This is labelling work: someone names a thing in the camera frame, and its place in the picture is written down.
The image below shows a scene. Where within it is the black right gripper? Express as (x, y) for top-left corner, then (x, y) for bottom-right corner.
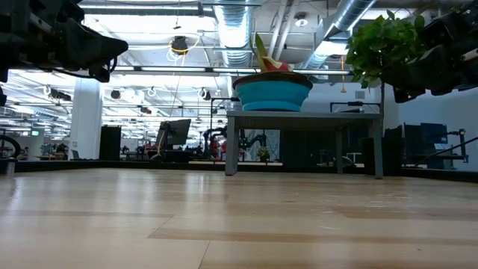
(381, 5), (478, 104)

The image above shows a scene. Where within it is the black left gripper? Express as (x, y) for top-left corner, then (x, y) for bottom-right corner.
(0, 0), (130, 84)

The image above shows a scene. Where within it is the pink dragon fruit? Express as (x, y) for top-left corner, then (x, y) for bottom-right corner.
(254, 33), (294, 74)

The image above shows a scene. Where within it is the blue collapsible colander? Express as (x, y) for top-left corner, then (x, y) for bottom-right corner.
(232, 70), (314, 112)

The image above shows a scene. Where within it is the green plant in black pot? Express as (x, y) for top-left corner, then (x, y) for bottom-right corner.
(345, 9), (429, 115)

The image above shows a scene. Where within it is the dark computer monitor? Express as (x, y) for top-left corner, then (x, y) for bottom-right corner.
(405, 123), (449, 158)

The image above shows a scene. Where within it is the white building column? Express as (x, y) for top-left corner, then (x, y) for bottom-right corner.
(69, 78), (104, 160)

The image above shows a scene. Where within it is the long horizontal light bar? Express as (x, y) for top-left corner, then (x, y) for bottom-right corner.
(111, 64), (354, 76)

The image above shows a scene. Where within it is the black cabinet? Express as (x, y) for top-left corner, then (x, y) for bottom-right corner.
(99, 125), (122, 161)

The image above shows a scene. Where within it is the black desk monitor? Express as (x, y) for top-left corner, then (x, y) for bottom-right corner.
(155, 118), (192, 150)

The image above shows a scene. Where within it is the black round wheel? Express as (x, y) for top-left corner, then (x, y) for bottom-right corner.
(0, 134), (22, 160)

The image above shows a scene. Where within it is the grey perforated metal shelf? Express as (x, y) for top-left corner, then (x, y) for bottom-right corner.
(225, 110), (385, 179)

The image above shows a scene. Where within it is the yellow hanging cord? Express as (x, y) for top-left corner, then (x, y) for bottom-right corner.
(340, 55), (347, 94)

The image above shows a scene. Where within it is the black overhead camera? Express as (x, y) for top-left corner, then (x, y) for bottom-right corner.
(170, 35), (190, 56)

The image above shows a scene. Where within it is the silver ventilation duct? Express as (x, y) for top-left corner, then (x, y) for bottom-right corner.
(214, 0), (258, 68)
(302, 0), (378, 70)

